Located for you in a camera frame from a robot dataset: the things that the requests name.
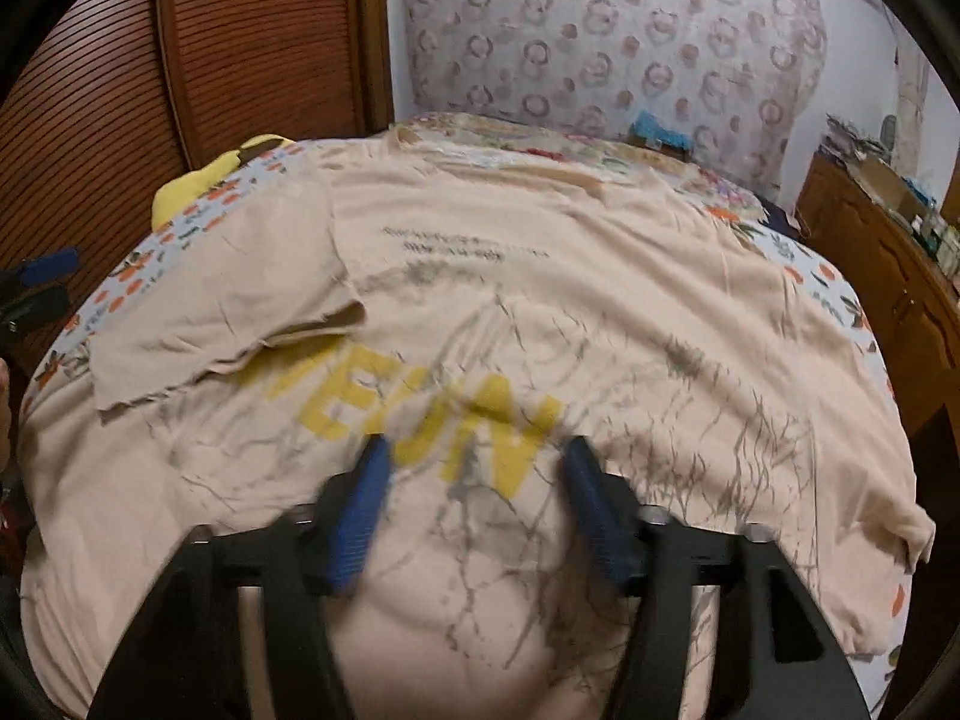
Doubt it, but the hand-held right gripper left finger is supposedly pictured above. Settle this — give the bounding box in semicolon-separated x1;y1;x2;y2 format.
88;436;392;720

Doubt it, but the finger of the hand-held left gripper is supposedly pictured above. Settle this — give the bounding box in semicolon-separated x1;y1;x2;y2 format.
0;247;81;293
0;285;73;335

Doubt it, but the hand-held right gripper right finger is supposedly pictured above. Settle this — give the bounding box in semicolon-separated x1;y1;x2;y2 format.
561;435;872;720

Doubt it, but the beige printed t-shirt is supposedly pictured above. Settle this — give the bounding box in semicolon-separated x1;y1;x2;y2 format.
19;124;935;720

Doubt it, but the yellow plush toy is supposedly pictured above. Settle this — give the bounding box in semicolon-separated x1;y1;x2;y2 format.
150;133;295;230

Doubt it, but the person's dark printed clothing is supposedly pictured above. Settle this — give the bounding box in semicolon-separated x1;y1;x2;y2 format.
0;465;32;578

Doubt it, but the brown wooden wardrobe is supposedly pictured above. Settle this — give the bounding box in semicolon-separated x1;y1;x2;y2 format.
0;0;395;377

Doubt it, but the orange fruit print bed sheet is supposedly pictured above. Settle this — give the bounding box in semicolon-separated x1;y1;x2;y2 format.
30;139;928;720

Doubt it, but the dark blue cloth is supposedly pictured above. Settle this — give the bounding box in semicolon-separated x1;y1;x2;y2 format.
756;195;805;238

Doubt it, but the brown wooden dresser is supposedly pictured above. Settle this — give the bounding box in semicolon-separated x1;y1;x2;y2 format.
793;150;960;460

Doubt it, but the floral patterned blanket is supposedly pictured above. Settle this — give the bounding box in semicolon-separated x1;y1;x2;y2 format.
394;111;760;220

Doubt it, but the small blue object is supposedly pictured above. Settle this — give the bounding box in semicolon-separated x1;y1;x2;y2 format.
630;111;692;155

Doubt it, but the clutter on dresser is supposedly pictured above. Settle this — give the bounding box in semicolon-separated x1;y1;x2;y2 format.
823;112;960;280

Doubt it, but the open cardboard box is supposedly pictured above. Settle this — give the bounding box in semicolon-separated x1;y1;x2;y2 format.
850;156;931;223

